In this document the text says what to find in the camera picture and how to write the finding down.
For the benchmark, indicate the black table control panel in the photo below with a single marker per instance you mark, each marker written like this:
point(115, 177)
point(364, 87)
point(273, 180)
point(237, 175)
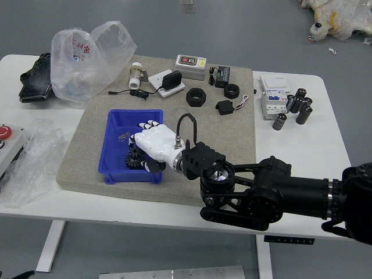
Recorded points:
point(290, 240)

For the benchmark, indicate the black pouch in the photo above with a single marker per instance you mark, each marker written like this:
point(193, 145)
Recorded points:
point(36, 81)

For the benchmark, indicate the white table leg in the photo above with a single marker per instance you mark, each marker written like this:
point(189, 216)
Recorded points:
point(50, 247)
point(264, 258)

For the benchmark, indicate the grey push-button switch box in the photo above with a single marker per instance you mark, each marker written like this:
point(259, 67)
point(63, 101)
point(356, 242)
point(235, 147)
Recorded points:
point(190, 68)

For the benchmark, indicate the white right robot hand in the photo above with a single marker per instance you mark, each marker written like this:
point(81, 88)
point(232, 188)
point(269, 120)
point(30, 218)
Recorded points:
point(157, 141)

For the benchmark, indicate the grey-brown mat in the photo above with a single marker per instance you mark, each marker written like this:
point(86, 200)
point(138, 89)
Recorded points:
point(87, 162)

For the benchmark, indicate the grey emergency stop box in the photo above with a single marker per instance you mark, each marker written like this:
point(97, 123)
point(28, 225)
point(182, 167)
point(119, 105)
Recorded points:
point(8, 145)

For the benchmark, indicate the white circuit breaker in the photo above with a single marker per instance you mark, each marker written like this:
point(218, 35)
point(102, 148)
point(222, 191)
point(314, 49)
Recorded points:
point(271, 106)

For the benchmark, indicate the small clear packet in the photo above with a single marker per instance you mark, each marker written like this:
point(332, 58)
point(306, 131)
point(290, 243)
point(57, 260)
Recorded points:
point(123, 137)

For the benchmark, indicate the black power adapter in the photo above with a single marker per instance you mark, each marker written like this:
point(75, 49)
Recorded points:
point(171, 80)

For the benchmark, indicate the blue plastic box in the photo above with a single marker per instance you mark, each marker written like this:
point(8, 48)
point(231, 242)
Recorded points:
point(113, 157)

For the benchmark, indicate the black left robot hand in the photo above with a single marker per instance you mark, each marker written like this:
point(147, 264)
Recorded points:
point(17, 276)

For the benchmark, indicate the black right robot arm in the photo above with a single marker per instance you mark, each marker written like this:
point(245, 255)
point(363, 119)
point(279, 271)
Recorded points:
point(276, 186)

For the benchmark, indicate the white pipe valve with brass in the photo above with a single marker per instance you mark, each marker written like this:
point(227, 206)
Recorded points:
point(135, 76)

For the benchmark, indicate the clear plastic bag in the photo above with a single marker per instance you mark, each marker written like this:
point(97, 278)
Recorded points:
point(32, 162)

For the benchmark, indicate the big black hex nut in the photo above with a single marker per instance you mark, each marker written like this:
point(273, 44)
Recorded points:
point(190, 100)

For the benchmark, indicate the black module with green label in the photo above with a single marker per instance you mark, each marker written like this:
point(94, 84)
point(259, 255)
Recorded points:
point(223, 76)

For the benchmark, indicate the big black gear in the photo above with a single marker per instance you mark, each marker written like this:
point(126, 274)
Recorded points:
point(132, 162)

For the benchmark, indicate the white plastic bag red print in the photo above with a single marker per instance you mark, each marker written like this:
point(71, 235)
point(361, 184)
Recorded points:
point(81, 72)

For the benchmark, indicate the clear tape piece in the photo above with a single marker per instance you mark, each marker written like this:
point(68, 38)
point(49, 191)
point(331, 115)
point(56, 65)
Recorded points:
point(189, 9)
point(186, 1)

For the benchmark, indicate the white wall switch plate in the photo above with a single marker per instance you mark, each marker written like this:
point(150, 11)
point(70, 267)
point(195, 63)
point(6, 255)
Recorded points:
point(273, 82)

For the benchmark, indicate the small white scrap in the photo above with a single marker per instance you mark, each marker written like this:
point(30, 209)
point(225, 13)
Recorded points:
point(333, 50)

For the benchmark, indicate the black cylindrical capacitor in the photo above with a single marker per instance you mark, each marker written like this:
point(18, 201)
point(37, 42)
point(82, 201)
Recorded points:
point(304, 114)
point(279, 122)
point(298, 105)
point(308, 101)
point(300, 93)
point(290, 104)

